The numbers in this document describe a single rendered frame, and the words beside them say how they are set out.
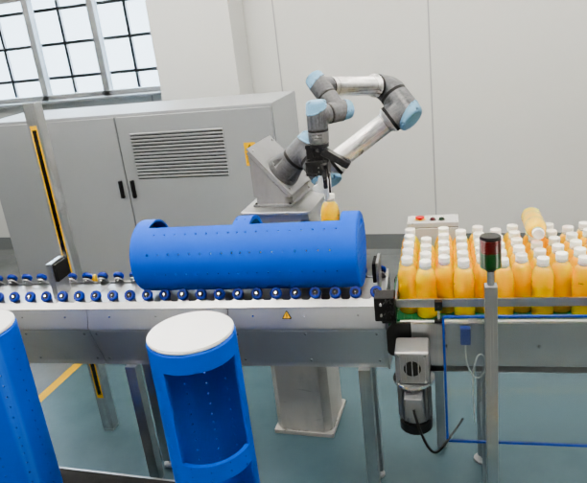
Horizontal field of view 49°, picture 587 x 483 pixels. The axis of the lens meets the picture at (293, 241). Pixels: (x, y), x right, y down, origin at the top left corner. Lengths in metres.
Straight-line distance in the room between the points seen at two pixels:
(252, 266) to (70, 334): 0.88
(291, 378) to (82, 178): 2.23
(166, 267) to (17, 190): 2.65
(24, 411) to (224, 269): 0.87
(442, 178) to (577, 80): 1.15
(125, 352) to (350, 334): 0.96
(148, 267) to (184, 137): 1.78
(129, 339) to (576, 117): 3.54
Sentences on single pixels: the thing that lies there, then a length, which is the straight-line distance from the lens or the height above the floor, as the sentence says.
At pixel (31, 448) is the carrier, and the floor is 0.56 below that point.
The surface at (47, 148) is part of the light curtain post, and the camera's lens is 3.11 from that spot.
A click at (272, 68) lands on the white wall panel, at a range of 5.22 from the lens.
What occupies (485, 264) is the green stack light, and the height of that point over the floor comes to 1.18.
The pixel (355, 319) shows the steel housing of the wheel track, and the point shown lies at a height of 0.86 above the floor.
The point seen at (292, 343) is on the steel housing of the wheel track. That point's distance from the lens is 2.50.
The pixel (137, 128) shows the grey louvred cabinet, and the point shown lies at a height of 1.35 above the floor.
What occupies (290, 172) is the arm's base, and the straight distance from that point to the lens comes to 2.79.
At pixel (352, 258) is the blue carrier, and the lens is 2.27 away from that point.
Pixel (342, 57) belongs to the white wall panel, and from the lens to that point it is 5.07.
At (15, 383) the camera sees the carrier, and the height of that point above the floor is 0.83.
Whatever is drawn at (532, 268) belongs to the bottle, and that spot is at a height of 1.04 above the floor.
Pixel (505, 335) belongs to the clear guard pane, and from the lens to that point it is 2.24.
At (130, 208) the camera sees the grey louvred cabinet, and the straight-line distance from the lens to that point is 4.51.
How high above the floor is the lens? 1.95
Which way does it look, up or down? 20 degrees down
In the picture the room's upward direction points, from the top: 7 degrees counter-clockwise
